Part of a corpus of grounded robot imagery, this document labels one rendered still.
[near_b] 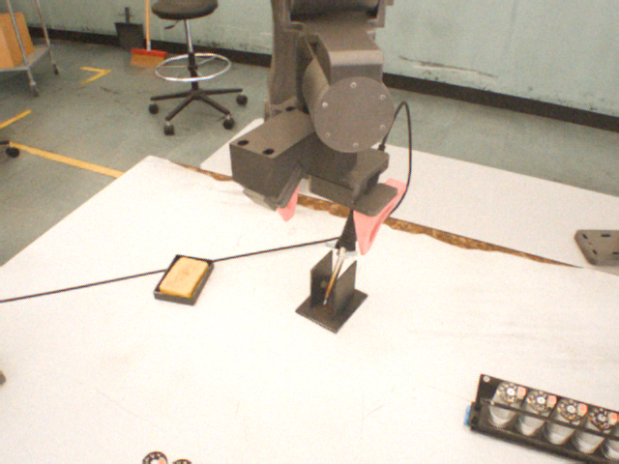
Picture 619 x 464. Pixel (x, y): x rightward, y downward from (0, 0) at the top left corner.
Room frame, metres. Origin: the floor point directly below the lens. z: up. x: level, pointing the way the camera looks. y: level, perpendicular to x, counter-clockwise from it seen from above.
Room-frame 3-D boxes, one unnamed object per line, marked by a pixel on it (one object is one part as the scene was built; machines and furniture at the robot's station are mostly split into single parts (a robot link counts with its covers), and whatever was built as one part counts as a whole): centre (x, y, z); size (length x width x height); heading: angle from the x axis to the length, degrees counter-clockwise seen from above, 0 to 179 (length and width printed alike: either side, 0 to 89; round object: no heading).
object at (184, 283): (0.46, 0.16, 0.76); 0.07 x 0.05 x 0.02; 168
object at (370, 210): (0.39, -0.05, 0.92); 0.07 x 0.07 x 0.09; 55
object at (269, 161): (0.36, 0.02, 0.99); 0.11 x 0.07 x 0.06; 145
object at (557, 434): (0.23, -0.24, 0.79); 0.02 x 0.02 x 0.05
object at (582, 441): (0.22, -0.26, 0.79); 0.02 x 0.02 x 0.05
